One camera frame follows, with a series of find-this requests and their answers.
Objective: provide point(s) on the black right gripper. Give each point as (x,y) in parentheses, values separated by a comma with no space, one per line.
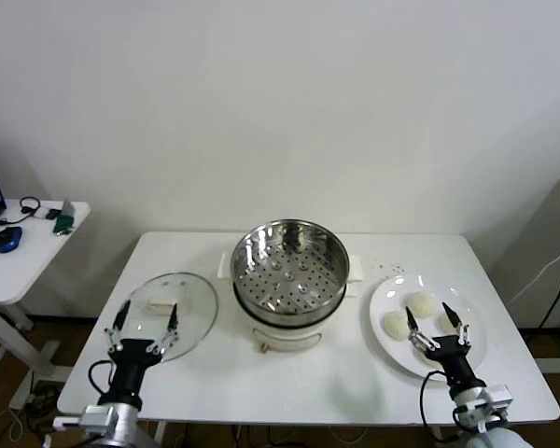
(452,359)

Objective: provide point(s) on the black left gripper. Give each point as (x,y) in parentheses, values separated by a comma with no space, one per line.
(128,368)

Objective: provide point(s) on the glass pot lid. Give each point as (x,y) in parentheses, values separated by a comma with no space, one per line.
(191,298)

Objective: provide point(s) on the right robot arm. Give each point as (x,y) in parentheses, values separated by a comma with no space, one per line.
(499,438)

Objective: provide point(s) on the stainless steel steamer basket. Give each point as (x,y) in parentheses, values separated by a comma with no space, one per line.
(308,252)

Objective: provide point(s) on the white round plate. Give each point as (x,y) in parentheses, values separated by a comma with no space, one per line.
(392,298)

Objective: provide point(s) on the green and grey gadget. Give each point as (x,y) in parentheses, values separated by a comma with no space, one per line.
(64,223)

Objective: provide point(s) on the white side table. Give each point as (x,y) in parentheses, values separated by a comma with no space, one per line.
(28,261)

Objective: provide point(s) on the white work table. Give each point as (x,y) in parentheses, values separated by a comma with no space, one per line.
(308,387)

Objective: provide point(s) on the small black device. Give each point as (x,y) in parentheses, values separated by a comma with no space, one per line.
(52,214)

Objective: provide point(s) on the white floor power strip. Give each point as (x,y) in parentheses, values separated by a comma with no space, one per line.
(21,401)

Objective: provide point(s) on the blue computer mouse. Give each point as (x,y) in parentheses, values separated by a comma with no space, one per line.
(8,239)

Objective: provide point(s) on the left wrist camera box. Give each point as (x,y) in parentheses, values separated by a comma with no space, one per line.
(100,415)

